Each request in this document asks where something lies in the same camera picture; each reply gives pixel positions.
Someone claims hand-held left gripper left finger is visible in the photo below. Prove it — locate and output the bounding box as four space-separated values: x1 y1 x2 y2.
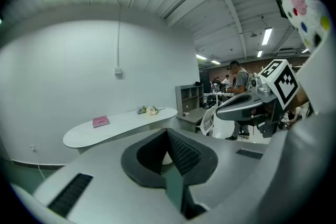
33 127 187 224

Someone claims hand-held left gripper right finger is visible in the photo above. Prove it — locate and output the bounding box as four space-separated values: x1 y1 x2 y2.
167 127 271 220

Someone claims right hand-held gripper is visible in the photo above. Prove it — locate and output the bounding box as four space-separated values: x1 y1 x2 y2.
215 59 300 139

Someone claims white kidney-shaped table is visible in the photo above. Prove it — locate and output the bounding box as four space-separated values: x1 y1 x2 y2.
62 107 179 155

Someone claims person's right forearm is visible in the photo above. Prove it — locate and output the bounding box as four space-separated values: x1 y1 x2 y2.
287 85 310 113

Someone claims white office chair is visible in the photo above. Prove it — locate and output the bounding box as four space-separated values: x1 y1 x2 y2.
199 106 219 137

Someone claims grey shelf desk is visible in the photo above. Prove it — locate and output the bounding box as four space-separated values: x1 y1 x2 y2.
175 83 211 133

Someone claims pink book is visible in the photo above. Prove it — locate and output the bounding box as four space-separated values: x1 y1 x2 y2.
92 115 110 129

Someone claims pink artificial flower sprig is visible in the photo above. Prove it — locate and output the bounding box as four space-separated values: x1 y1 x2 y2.
145 105 166 116

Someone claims white fuzzy dotted top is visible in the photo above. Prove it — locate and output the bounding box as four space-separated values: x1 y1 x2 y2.
266 0 332 54

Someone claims white floor cable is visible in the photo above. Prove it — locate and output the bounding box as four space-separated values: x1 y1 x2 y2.
33 150 47 180

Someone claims white wall conduit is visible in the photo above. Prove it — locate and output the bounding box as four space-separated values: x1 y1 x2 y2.
116 0 122 68

